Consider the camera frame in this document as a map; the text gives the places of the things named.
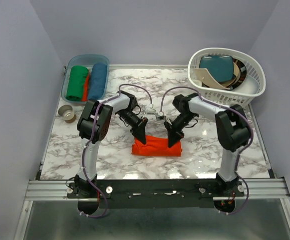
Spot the rolled orange t shirt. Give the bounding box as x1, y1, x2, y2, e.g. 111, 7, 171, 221
81, 74, 90, 102

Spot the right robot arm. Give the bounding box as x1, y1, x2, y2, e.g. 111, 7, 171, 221
164, 93, 253, 196

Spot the teal folded garment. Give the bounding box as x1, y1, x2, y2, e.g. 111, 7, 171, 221
199, 55, 234, 83

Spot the rolled green t shirt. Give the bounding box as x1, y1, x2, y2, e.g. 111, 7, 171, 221
66, 65, 89, 102

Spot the beige garment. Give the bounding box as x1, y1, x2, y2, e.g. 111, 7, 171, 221
193, 68, 241, 90

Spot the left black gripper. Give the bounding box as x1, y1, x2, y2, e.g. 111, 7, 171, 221
117, 108, 149, 145

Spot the rolled blue t shirt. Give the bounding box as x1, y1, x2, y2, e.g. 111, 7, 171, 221
87, 62, 107, 100

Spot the tape roll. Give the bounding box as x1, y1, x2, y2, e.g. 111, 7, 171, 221
58, 104, 76, 123

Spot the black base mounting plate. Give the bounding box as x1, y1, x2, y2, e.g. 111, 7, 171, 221
67, 178, 244, 209

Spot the purple cable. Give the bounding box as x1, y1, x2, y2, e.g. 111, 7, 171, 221
81, 83, 153, 219
159, 86, 254, 215

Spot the white laundry basket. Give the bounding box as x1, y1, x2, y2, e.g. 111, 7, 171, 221
188, 47, 266, 106

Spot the clear blue plastic bin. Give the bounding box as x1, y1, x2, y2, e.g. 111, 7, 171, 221
61, 54, 109, 104

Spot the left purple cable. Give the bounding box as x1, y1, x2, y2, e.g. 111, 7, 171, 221
81, 83, 153, 219

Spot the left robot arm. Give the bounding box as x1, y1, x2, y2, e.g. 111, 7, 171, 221
74, 91, 148, 198

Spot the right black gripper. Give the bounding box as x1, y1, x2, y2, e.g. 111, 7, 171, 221
164, 112, 197, 147

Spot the aluminium rail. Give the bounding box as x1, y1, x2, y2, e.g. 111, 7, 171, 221
24, 178, 290, 201

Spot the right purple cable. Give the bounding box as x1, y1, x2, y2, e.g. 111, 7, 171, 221
159, 86, 254, 215

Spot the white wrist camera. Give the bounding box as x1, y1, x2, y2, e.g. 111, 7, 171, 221
144, 103, 156, 116
155, 111, 166, 121

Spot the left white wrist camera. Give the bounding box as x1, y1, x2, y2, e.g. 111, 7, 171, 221
144, 103, 156, 116

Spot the orange t shirt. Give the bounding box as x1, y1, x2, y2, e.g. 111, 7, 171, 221
131, 135, 182, 157
81, 74, 90, 102

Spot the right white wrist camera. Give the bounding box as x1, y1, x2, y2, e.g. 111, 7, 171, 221
155, 111, 166, 121

